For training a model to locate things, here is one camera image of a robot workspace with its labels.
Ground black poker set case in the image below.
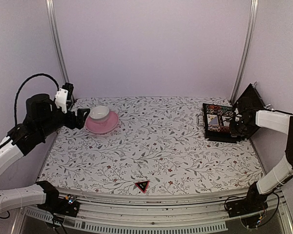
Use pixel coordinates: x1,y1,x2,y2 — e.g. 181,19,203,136
202,84,265,143

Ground blue beige card deck box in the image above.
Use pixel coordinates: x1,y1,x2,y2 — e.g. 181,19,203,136
207,115,222,126

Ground black red triangle button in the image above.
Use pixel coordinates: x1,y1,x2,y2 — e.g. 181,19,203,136
135,180,150,194

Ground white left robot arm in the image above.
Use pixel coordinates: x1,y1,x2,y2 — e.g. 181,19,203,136
0,94,90,214

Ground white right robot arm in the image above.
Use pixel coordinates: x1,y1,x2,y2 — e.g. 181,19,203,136
230,109,293,213

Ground white ceramic bowl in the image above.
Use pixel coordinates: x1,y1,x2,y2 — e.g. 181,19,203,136
89,106,110,123

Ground chip rows in case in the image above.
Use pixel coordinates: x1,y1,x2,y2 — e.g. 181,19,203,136
203,103,233,117

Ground pink saucer plate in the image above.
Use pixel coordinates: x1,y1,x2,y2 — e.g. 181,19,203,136
85,111,119,135

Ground floral table mat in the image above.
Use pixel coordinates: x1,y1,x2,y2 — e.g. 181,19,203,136
39,97,264,195

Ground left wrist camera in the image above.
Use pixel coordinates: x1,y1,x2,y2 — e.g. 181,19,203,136
54,82,74,114

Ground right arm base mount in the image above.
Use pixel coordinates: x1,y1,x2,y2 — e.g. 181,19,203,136
224,185,268,217

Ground right aluminium frame post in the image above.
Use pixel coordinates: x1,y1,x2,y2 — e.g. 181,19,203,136
230,0,259,103

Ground aluminium frame post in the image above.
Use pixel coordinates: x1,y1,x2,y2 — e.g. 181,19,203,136
45,0,70,83
230,0,259,103

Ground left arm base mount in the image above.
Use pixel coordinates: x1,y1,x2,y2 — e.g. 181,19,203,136
36,181,80,217

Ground metal front rail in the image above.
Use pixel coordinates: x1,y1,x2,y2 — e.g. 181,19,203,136
12,189,293,234

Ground left aluminium frame post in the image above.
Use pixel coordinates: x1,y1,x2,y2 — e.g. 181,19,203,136
45,0,70,83

